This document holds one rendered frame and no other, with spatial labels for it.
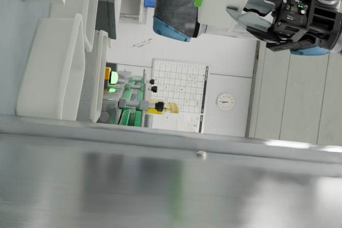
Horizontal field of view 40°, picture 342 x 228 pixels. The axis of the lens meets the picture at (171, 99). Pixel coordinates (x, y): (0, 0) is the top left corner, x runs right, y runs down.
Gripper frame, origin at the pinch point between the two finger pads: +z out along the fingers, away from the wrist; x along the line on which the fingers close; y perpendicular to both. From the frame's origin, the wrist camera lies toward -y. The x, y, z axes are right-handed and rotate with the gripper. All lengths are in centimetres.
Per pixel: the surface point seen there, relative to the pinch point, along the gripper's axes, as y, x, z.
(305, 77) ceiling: -398, -133, -139
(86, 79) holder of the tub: -20.3, 16.9, 27.2
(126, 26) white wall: -594, -207, 86
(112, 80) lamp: -79, 2, 28
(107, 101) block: -40.5, 17.0, 23.3
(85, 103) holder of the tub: -22.0, 22.1, 26.0
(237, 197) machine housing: 57, 39, 3
